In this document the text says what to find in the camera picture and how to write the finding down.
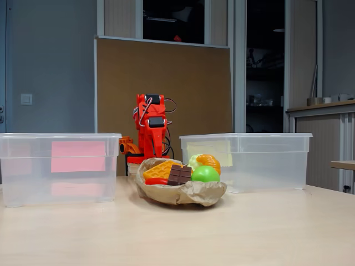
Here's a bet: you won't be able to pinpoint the grey metal rod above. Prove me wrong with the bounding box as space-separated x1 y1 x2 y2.
309 65 318 98

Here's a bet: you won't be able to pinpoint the grey cabinet with wooden top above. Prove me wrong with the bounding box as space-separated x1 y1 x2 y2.
286 99 355 193

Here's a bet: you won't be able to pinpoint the brown cork pin board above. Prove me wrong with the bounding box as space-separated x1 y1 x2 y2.
94 35 233 177

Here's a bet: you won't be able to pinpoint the light green toy grapes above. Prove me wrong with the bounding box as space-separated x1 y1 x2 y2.
187 154 206 171

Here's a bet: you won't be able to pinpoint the orange toy croissant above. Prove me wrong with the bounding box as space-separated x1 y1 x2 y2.
199 154 221 176

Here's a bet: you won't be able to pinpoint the brown toy chocolate bar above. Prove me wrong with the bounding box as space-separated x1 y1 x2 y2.
168 164 192 186

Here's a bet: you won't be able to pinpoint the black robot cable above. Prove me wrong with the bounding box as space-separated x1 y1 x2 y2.
162 126 175 160

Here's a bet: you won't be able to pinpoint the clear plastic bin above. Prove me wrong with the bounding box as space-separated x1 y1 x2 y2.
179 132 313 194
0 132 123 208

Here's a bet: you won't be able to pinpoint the pink sticky note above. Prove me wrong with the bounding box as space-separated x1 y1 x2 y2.
51 141 107 173

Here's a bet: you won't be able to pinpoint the green toy apple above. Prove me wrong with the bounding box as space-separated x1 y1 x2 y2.
190 165 221 183

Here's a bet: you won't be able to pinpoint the crumpled brown paper bag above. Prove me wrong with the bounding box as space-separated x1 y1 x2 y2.
135 157 227 207

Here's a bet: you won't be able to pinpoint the light wooden side table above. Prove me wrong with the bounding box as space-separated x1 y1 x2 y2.
329 160 355 170

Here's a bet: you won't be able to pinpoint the wooden base block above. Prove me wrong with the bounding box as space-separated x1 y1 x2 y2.
126 162 143 177

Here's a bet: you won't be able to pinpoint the orange printed clamp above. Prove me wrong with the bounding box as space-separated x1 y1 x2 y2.
118 136 141 156

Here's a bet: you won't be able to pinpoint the yellow sticky note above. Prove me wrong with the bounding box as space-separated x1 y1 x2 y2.
186 140 233 167

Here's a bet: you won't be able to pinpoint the red toy chili pepper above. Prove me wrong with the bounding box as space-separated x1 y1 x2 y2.
144 177 169 186

